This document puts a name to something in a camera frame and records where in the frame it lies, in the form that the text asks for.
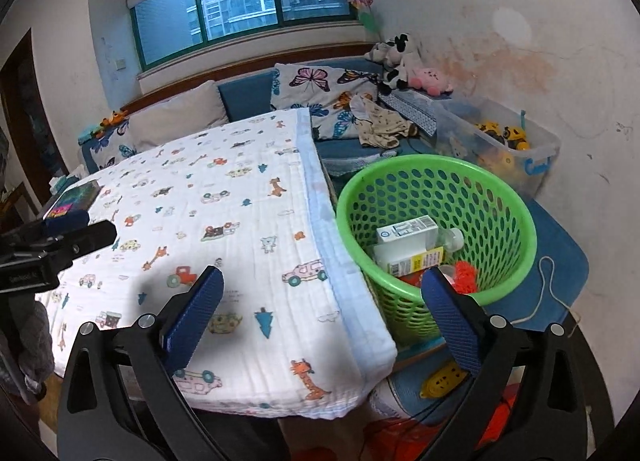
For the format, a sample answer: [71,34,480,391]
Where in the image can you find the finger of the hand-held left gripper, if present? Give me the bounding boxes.
[50,220,118,270]
[42,210,91,240]

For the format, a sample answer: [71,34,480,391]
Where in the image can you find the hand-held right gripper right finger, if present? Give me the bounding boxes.
[421,266,613,461]

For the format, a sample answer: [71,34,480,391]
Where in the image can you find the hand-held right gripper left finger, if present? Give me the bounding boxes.
[56,265,224,461]

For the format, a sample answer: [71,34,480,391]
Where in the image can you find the red mesh scrubber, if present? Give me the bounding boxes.
[452,261,477,295]

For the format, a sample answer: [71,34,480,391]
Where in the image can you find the clear plastic bottle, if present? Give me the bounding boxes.
[434,228,466,254]

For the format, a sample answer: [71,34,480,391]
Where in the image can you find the white yellow milk carton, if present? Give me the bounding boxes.
[372,215,446,278]

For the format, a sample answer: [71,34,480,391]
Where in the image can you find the green plastic basket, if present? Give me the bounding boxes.
[336,154,539,350]

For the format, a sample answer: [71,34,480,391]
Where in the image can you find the person's left forearm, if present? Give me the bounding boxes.
[0,291,57,408]

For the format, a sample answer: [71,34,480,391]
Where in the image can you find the colourful book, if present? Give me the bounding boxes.
[42,180,104,220]

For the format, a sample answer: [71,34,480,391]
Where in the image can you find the teal tissue pack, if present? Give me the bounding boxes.
[48,167,83,193]

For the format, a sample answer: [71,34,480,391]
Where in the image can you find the yellow power strip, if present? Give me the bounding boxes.
[419,360,472,400]

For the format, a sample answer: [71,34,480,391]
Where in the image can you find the small butterfly print pillow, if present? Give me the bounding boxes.
[79,116,138,173]

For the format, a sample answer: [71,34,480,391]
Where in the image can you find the printed blanket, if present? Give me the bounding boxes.
[35,108,399,418]

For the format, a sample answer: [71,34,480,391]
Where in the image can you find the dark wooden door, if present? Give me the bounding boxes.
[0,28,67,203]

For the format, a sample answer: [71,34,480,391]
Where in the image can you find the red plastic object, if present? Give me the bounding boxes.
[365,383,517,461]

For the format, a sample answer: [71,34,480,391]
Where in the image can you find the beige pillow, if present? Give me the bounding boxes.
[127,80,230,153]

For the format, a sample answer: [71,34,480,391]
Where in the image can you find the clear plastic storage box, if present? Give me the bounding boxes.
[434,95,562,198]

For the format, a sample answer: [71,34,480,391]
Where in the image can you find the yellow toy truck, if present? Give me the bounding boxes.
[474,120,505,145]
[502,124,532,153]

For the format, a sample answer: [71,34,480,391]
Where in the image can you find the wooden headboard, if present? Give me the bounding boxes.
[120,42,377,114]

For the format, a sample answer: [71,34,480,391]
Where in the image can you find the beige printed garment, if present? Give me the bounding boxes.
[349,94,418,150]

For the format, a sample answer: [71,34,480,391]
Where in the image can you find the blue white patterned cloth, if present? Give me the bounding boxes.
[379,90,453,138]

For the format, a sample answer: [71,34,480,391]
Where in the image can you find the blue cushion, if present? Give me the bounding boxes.
[216,70,277,123]

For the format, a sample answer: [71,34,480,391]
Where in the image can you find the pink plush toy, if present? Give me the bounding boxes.
[409,66,455,95]

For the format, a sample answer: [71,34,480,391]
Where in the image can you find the large butterfly print pillow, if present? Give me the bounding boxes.
[271,62,382,143]

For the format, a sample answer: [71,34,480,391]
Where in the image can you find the black white cow plush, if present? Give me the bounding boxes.
[364,32,425,95]

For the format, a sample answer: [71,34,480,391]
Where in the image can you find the white cord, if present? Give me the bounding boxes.
[514,255,582,328]

